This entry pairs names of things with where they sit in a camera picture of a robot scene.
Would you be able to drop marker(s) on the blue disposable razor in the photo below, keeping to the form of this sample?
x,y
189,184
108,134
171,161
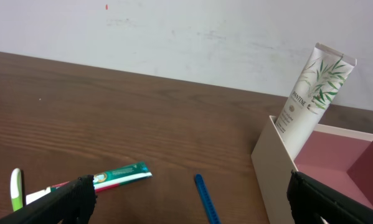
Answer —
x,y
208,205

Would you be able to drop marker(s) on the green white toothbrush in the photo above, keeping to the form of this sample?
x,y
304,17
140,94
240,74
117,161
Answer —
x,y
16,189

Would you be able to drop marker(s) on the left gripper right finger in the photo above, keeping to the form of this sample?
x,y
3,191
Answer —
x,y
313,202

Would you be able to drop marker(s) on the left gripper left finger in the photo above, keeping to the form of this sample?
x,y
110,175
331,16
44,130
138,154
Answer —
x,y
73,202

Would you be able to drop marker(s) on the green white toothpaste tube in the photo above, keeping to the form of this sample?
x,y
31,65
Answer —
x,y
104,180

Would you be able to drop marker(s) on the white Pantene tube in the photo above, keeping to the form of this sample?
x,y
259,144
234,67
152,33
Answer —
x,y
322,77

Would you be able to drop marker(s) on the white box pink interior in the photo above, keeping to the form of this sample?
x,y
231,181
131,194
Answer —
x,y
339,158

